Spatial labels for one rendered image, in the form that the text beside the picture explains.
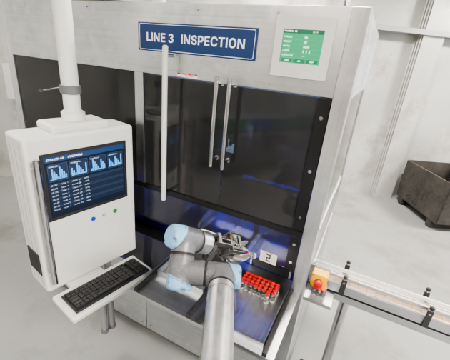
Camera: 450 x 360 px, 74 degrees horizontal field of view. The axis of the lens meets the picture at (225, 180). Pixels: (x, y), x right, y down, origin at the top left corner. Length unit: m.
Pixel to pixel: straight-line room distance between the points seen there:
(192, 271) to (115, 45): 1.21
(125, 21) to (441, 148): 5.17
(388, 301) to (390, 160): 3.79
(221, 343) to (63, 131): 1.06
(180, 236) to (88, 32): 1.27
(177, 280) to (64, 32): 1.06
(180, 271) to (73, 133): 0.81
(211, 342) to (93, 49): 1.52
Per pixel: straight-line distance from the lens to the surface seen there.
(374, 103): 5.05
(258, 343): 1.32
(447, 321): 1.74
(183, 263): 0.92
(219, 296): 0.84
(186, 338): 2.22
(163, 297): 1.48
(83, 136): 1.47
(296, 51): 1.24
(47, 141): 1.41
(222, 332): 0.77
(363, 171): 5.32
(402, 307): 1.68
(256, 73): 1.30
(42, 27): 2.15
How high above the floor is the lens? 1.91
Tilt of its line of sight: 23 degrees down
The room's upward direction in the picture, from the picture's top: 6 degrees clockwise
